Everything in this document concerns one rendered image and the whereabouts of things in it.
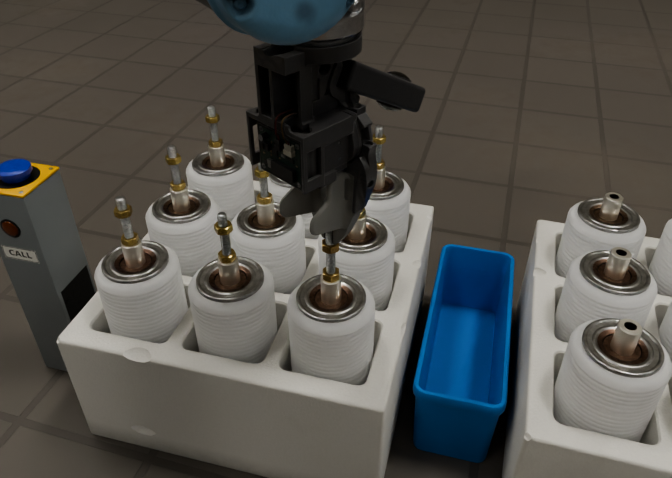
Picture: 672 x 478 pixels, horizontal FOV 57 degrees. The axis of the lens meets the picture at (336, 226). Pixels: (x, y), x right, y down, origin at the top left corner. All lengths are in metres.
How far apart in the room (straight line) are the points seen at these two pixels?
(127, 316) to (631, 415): 0.54
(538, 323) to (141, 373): 0.47
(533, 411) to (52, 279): 0.60
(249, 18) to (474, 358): 0.76
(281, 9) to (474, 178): 1.13
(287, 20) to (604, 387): 0.48
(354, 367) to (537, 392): 0.20
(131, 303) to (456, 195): 0.78
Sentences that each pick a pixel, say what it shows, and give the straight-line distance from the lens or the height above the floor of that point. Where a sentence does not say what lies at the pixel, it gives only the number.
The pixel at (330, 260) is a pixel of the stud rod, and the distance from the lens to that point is 0.63.
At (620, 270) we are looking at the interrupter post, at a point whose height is 0.26.
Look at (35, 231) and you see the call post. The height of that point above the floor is 0.26.
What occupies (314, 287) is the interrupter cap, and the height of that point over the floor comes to 0.25.
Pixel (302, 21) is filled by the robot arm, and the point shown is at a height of 0.62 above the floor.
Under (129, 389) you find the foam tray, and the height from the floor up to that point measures 0.12.
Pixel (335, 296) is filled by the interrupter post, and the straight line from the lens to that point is 0.65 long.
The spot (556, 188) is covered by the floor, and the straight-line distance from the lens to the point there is 1.39.
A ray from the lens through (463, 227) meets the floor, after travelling 1.22.
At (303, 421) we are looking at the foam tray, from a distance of 0.71.
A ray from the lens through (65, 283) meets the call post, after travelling 0.89.
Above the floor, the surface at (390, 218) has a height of 0.23.
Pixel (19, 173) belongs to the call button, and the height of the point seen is 0.33.
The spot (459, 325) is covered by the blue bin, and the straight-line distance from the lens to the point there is 1.01.
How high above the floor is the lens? 0.70
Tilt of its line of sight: 36 degrees down
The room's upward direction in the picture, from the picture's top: straight up
